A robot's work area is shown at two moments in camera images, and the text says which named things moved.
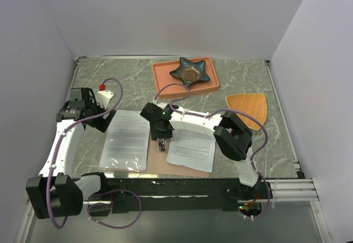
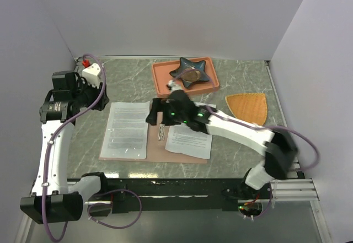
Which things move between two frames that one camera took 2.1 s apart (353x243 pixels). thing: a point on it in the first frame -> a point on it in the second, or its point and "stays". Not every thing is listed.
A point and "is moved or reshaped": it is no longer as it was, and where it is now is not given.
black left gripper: x=101 y=123 -> x=97 y=91
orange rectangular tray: x=162 y=77 stays
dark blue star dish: x=190 y=71 stays
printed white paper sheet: x=126 y=145 is moved or reshaped
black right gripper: x=155 y=135 -> x=161 y=104
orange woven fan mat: x=253 y=104 stays
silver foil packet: x=161 y=142 is moved or reshaped
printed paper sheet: x=193 y=149 is moved or reshaped
